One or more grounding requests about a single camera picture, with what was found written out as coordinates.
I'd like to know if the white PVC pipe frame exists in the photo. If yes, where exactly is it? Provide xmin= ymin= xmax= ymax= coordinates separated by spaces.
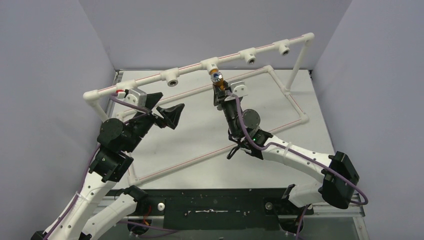
xmin=82 ymin=32 xmax=322 ymax=189

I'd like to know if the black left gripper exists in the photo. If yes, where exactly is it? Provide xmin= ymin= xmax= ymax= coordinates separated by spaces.
xmin=124 ymin=92 xmax=185 ymax=152

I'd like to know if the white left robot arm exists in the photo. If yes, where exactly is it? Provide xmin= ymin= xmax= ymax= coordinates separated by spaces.
xmin=32 ymin=89 xmax=185 ymax=240

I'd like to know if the yellow plastic water faucet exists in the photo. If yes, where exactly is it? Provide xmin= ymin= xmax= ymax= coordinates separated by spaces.
xmin=209 ymin=69 xmax=225 ymax=90

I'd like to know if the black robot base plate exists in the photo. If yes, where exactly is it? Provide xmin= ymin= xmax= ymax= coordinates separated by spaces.
xmin=129 ymin=188 xmax=304 ymax=233

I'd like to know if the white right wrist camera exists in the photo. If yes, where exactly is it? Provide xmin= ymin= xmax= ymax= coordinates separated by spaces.
xmin=228 ymin=80 xmax=249 ymax=98

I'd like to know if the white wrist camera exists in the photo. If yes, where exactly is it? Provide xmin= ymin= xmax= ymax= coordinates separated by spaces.
xmin=114 ymin=88 xmax=148 ymax=108
xmin=228 ymin=80 xmax=249 ymax=98

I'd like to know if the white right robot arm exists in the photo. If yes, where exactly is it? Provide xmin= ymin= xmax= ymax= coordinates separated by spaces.
xmin=212 ymin=86 xmax=360 ymax=214

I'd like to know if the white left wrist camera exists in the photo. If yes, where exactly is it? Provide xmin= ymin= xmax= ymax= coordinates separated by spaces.
xmin=114 ymin=88 xmax=148 ymax=108

